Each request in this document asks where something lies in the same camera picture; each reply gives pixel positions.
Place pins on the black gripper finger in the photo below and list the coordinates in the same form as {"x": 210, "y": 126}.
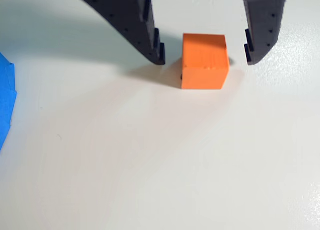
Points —
{"x": 265, "y": 22}
{"x": 130, "y": 22}

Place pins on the orange cube block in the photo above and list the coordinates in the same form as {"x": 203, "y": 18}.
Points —
{"x": 205, "y": 64}

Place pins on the blue tape roll bin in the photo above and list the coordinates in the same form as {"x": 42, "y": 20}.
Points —
{"x": 6, "y": 102}

